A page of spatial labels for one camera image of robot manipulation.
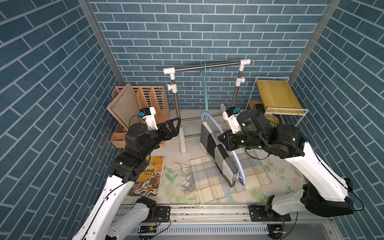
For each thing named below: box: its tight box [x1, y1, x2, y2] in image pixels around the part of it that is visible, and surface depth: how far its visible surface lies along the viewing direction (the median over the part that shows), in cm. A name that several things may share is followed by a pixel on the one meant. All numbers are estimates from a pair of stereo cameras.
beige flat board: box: [106, 83, 140, 130], surface depth 88 cm
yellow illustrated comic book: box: [127, 156, 165, 197], surface depth 84 cm
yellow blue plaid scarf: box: [174, 148, 272, 209], surface depth 86 cm
